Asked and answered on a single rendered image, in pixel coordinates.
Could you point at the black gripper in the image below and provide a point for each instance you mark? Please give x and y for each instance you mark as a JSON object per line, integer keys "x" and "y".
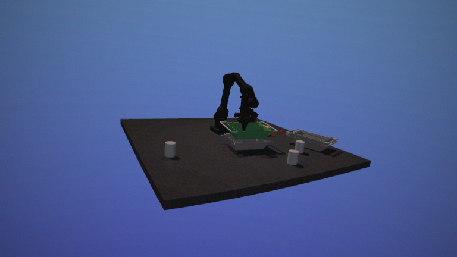
{"x": 244, "y": 117}

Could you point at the grey cylinder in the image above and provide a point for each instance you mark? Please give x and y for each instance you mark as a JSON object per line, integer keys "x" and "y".
{"x": 170, "y": 149}
{"x": 292, "y": 157}
{"x": 299, "y": 146}

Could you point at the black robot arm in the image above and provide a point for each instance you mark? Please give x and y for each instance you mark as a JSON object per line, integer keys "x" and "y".
{"x": 247, "y": 99}

